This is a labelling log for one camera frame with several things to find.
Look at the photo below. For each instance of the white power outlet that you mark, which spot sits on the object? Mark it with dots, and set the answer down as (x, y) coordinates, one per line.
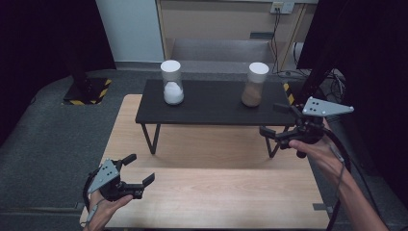
(282, 7)

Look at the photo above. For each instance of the white cabinet panel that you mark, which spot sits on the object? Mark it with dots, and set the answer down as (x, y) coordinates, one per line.
(131, 30)

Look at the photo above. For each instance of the clear jar with brown powder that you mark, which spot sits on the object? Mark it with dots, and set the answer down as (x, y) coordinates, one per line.
(253, 94)

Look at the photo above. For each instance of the light wooden desk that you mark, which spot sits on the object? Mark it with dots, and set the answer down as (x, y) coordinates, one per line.
(221, 22)

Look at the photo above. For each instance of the grey bracket under desk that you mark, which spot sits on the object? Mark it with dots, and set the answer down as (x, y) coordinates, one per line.
(261, 35)

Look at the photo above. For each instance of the clear jar with white powder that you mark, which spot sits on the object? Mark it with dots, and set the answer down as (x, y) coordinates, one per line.
(173, 93)

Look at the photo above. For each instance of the person's left hand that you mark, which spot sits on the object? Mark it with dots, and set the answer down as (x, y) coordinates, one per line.
(102, 211)

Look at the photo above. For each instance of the person's right hand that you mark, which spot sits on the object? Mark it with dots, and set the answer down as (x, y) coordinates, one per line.
(322, 154)

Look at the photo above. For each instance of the black curtain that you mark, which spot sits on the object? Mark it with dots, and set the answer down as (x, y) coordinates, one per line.
(45, 48)
(378, 64)

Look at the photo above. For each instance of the black shelf with metal legs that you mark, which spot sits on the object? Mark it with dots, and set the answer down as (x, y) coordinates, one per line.
(208, 109)

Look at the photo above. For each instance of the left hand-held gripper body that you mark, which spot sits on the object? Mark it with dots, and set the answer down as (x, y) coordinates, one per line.
(106, 176)

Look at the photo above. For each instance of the black stand with striped base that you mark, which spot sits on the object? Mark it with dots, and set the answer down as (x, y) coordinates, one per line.
(86, 91)
(316, 83)

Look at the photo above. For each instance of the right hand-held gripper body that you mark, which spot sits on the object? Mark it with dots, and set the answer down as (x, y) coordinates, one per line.
(320, 108)

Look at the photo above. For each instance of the grey tape strip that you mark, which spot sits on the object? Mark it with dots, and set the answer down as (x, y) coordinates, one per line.
(319, 207)

